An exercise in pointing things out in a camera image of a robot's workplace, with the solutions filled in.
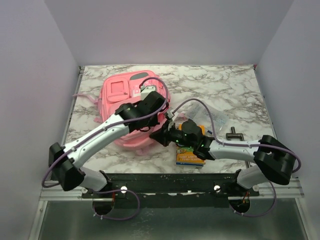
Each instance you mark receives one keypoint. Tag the black metal clamp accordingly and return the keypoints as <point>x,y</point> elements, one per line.
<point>233,135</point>

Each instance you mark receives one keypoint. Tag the orange treehouse book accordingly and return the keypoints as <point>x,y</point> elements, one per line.
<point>203,131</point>

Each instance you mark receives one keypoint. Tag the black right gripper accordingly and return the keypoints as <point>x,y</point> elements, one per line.
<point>162,137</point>

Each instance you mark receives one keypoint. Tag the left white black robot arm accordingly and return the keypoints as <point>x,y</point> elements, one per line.
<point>67,162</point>

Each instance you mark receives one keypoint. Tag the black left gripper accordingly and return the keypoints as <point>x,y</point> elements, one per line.
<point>154,121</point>

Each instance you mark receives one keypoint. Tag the pink student backpack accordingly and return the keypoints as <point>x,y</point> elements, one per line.
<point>121,89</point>

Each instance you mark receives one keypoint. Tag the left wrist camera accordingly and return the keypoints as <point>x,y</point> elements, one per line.
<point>145,90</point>

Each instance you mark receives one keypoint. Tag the aluminium rail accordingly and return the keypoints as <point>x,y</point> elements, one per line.
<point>293,190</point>

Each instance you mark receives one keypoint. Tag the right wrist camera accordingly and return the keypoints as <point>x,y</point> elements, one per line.
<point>171,117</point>

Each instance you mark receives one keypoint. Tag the blue treehouse book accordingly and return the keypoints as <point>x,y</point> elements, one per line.
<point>185,156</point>

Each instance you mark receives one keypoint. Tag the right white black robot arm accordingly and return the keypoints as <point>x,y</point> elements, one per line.
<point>272,161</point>

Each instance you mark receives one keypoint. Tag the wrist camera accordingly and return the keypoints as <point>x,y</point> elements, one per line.
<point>145,90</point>
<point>171,117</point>

